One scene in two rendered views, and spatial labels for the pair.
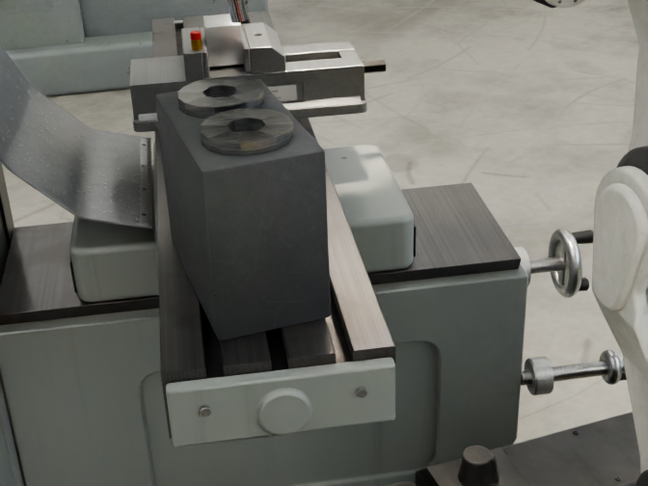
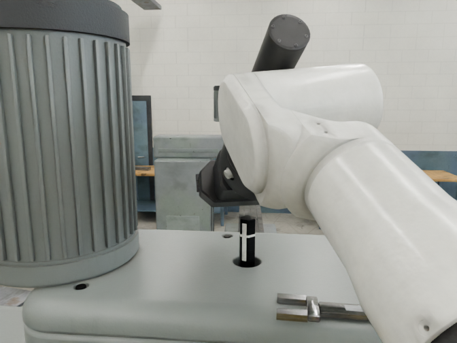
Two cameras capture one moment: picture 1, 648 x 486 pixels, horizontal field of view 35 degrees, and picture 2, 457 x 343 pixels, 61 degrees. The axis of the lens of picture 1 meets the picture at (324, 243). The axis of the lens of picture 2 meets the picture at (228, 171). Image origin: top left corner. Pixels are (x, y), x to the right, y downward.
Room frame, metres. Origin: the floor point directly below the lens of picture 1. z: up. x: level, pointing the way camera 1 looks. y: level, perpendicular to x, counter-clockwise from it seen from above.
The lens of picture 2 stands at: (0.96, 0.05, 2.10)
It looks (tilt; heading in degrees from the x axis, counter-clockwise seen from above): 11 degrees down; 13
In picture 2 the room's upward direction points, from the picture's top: straight up
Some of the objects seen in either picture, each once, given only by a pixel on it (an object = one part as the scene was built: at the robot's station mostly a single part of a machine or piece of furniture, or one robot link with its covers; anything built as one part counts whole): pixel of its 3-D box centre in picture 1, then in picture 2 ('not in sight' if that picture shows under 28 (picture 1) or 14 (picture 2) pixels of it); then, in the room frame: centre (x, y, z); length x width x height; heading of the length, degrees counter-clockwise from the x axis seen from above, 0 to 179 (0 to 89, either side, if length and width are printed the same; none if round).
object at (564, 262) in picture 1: (544, 265); not in sight; (1.49, -0.37, 0.63); 0.16 x 0.12 x 0.12; 98
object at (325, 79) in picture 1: (245, 70); not in sight; (1.51, 0.11, 0.98); 0.35 x 0.15 x 0.11; 97
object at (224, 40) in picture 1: (223, 40); not in sight; (1.50, 0.14, 1.03); 0.06 x 0.05 x 0.06; 7
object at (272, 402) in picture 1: (235, 152); not in sight; (1.42, 0.13, 0.89); 1.24 x 0.23 x 0.08; 8
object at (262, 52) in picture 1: (261, 46); not in sight; (1.51, 0.08, 1.02); 0.12 x 0.06 x 0.04; 7
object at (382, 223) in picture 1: (239, 209); not in sight; (1.43, 0.13, 0.79); 0.50 x 0.35 x 0.12; 98
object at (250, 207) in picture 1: (240, 197); not in sight; (0.98, 0.09, 1.03); 0.22 x 0.12 x 0.20; 18
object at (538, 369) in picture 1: (586, 369); not in sight; (1.36, -0.42, 0.51); 0.22 x 0.06 x 0.06; 98
